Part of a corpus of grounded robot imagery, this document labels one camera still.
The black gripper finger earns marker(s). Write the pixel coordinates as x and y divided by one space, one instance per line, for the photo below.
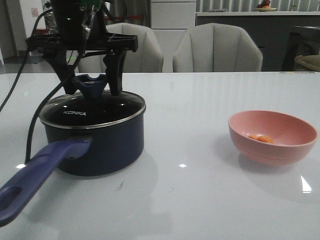
58 61
114 62

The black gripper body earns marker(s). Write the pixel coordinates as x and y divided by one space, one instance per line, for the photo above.
80 25

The glass pot lid blue knob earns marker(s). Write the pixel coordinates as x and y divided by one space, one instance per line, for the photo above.
92 106

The orange ham slices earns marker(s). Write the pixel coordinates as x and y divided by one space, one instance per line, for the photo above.
262 138

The pink bowl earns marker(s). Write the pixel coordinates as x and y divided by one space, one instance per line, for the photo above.
293 137

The red trash bin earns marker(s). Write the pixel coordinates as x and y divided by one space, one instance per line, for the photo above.
40 32

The left beige chair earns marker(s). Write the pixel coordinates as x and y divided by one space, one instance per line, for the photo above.
147 59

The beige chair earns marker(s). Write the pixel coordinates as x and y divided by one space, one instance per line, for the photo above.
215 47
147 59

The red barrier tape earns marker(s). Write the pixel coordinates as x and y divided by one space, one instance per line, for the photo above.
127 18

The white refrigerator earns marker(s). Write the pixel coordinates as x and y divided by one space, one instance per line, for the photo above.
169 18

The dark blue saucepan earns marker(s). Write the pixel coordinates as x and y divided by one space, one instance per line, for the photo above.
79 152

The right beige chair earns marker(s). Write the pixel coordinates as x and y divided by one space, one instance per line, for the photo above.
215 47

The fruit plate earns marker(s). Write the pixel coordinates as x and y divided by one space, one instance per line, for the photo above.
265 6

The dark kitchen counter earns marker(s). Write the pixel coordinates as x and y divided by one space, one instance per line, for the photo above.
269 30

